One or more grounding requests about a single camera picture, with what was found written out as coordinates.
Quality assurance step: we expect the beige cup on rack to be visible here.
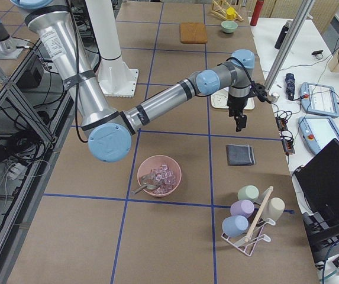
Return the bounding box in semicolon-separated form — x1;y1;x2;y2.
261;197;285;222

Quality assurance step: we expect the black bottle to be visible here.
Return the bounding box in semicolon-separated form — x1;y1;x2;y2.
275;20;292;50

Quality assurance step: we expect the red bottle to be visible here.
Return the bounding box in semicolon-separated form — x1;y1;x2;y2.
250;0;264;27

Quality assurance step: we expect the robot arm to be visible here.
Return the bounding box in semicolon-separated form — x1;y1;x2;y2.
15;1;255;162

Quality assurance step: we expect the wooden rack handle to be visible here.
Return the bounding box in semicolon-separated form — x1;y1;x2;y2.
244;186;273;243

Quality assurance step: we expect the white cup rack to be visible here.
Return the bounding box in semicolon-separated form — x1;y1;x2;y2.
221;189;278;257

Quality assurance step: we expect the folded dark blue umbrella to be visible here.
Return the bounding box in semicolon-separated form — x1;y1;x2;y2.
285;73;295;101

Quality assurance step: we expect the aluminium frame post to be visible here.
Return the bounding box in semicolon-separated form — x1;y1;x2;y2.
264;0;315;92

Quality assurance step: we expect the far teach pendant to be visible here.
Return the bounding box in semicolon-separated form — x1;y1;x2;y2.
299;82;339;118

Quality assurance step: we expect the wooden mug rack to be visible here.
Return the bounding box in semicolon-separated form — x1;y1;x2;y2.
211;0;244;22

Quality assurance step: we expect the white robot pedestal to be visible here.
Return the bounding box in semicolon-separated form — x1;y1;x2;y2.
86;0;139;98

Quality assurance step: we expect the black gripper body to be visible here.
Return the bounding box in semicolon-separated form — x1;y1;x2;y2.
227;95;248;117

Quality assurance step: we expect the black laptop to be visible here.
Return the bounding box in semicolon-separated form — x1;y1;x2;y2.
295;139;339;222

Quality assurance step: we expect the wooden cutting board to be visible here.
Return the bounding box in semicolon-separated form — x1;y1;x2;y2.
179;22;208;44

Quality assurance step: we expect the green cup on rack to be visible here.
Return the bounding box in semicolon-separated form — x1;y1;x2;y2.
237;185;259;202

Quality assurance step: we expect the blue cup on rack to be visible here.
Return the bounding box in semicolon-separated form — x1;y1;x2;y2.
222;215;249;237

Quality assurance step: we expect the cream bear tray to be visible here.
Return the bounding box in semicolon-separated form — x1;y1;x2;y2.
211;88;255;111

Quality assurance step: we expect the yellow mug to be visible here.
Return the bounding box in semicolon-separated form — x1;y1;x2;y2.
225;7;238;20

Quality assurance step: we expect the near teach pendant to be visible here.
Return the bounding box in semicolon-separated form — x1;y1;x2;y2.
298;116;339;154

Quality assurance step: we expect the teach pendant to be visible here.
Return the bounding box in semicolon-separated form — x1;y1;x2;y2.
298;116;339;154
299;82;339;118

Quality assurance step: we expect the grey folded cloth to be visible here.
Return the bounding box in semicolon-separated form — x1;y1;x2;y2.
226;144;256;166

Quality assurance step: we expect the pink bowl with ice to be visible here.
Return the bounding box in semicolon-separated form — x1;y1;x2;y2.
137;155;182;197

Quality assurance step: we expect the black power strip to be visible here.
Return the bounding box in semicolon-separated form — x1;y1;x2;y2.
276;117;295;156

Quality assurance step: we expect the purple cup on rack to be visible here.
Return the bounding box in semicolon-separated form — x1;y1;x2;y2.
230;199;254;218

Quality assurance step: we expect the metal ice scoop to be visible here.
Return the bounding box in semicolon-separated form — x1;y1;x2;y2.
133;174;159;194

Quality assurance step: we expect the green bowl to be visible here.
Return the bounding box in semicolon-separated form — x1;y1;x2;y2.
221;20;238;34

